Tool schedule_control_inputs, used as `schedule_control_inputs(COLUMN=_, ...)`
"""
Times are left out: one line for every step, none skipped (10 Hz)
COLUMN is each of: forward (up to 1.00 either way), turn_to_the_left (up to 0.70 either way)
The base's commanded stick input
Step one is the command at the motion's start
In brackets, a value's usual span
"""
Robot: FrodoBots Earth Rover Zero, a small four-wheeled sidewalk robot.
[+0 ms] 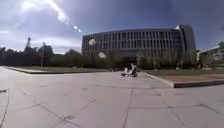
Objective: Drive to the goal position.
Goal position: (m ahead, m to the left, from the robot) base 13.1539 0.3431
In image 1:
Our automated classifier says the grass lawn with kerb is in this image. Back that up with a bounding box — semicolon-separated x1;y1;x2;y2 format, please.
3;65;113;75

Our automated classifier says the large curved multi-storey building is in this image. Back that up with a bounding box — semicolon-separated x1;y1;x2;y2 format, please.
80;23;198;66

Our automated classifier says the row of trees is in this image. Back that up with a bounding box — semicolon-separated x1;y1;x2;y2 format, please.
0;45;224;71

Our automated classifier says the low pale building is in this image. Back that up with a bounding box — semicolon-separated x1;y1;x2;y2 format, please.
196;45;224;66

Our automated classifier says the raised bed with kerb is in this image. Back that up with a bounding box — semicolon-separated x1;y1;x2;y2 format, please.
143;68;224;89

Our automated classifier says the person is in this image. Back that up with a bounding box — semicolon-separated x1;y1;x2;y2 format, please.
130;62;138;77

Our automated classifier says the pole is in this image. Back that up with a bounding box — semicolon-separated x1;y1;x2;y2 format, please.
40;41;45;69

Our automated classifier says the small vehicle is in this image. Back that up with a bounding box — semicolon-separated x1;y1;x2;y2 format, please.
120;66;139;78

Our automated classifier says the grey concrete slab plaza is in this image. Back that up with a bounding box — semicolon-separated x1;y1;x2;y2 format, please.
0;65;224;128

